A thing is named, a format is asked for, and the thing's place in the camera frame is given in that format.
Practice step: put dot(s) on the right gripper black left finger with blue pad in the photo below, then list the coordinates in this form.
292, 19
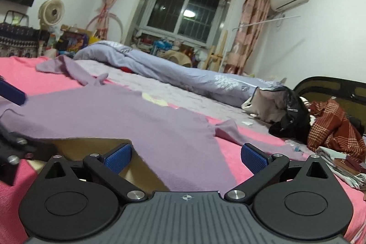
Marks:
79, 200

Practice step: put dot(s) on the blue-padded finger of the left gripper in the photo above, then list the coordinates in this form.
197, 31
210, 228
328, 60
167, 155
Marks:
11, 93

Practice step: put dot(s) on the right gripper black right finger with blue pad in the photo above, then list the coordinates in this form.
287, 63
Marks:
290, 200

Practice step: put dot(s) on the tan cardboard folding board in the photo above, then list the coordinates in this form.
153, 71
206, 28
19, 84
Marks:
111, 163

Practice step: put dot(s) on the purple long-sleeve shirt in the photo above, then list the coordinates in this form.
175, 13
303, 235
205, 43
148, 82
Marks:
180, 146

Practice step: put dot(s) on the dark patterned covered cabinet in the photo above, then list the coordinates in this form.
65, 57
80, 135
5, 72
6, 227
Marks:
19, 41

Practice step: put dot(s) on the stack of folded papers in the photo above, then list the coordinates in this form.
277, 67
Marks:
338, 164

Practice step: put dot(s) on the red plaid cloth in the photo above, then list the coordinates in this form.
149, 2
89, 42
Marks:
333, 130

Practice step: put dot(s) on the colourful toy box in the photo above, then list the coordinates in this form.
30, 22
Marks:
72, 42

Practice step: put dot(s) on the black and white jacket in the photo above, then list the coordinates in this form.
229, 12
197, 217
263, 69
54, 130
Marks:
281, 108

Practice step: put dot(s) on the beige round fan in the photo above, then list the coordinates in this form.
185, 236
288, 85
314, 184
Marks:
50, 13

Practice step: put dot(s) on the black metal bed headboard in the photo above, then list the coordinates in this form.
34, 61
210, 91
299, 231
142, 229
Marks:
349, 94

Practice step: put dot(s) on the pink hula hoop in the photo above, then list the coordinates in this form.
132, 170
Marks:
102, 20

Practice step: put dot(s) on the light blue duvet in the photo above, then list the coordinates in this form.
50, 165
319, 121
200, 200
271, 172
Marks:
230, 89

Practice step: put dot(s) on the lavender patterned bed sheet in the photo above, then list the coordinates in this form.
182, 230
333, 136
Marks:
173, 95

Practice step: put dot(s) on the wooden easel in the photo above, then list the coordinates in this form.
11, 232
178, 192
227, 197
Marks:
215, 55

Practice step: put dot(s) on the right pink floral curtain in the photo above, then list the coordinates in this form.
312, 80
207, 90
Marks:
254, 13

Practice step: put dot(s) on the window with metal bars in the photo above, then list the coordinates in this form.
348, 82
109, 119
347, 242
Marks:
197, 23

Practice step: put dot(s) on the white clothes rail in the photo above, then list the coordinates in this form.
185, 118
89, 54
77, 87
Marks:
264, 22

